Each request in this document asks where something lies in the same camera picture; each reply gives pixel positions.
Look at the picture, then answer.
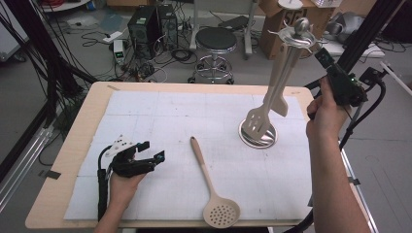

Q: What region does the left hand-held gripper cable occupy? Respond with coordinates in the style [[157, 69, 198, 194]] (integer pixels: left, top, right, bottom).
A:
[[96, 145, 115, 221]]

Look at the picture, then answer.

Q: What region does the person's right hand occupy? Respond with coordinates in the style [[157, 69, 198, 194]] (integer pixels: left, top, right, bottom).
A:
[[305, 77, 352, 141]]

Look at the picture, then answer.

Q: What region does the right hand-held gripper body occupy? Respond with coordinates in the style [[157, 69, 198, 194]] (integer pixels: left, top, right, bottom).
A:
[[326, 60, 412, 107]]

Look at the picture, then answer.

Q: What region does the white round disc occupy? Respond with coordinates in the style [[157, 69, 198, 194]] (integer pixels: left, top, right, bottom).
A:
[[277, 0, 304, 10]]

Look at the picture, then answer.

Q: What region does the tangle of black floor cables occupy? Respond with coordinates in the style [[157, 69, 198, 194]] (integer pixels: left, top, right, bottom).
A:
[[81, 28, 198, 83]]

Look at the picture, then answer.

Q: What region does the beige slotted spatula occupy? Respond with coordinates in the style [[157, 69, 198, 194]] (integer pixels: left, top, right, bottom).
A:
[[241, 43, 292, 143]]

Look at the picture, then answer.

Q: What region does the grey bag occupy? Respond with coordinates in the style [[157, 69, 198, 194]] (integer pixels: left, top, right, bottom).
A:
[[325, 12, 365, 43]]

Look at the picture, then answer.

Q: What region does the person's left hand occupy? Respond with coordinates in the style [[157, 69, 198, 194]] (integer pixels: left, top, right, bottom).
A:
[[108, 170, 148, 208]]

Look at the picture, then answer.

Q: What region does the hand-held gripper cable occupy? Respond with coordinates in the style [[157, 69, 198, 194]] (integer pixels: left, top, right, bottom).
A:
[[96, 145, 115, 221], [283, 76, 387, 233]]

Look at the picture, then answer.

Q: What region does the aluminium rail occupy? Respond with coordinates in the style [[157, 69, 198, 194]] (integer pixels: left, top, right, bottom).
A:
[[0, 124, 54, 212]]

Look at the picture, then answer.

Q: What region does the right hand-held gripper cable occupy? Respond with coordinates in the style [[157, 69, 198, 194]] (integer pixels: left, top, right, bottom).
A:
[[283, 76, 387, 233]]

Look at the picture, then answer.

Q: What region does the black flat device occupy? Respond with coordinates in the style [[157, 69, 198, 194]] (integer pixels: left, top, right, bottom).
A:
[[218, 15, 250, 32]]

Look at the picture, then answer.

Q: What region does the black computer tower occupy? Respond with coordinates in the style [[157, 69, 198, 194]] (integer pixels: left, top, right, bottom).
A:
[[126, 5, 163, 59], [157, 3, 179, 50]]

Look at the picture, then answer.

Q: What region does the beige perforated skimmer spoon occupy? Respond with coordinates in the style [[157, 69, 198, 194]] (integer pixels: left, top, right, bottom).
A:
[[189, 136, 241, 229]]

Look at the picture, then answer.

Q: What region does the black round stool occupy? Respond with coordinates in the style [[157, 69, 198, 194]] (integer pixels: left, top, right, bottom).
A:
[[188, 26, 238, 85]]

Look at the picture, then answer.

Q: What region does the black frame with cables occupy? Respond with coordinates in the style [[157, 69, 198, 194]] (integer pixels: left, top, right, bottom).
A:
[[0, 0, 98, 183]]

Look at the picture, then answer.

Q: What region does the white power strip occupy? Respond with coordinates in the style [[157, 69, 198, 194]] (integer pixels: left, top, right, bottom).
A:
[[102, 30, 124, 45]]

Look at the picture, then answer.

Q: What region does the white power supply unit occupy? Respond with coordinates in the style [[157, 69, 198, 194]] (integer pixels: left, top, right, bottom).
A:
[[112, 39, 126, 66]]

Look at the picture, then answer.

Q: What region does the large printed cardboard box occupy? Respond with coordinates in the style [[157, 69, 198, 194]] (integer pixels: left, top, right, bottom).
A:
[[258, 0, 334, 60]]

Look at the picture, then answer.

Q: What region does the black metal frame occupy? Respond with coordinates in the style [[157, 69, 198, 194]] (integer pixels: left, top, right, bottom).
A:
[[305, 0, 402, 141]]

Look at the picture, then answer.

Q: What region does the metal utensil stand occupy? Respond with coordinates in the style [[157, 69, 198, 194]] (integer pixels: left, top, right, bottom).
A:
[[238, 17, 325, 150]]

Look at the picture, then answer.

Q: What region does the beige solid spatula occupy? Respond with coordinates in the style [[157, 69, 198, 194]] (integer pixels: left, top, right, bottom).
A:
[[263, 43, 291, 118]]

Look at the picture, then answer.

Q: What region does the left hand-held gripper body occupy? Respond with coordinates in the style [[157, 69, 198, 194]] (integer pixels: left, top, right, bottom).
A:
[[106, 134, 158, 179]]

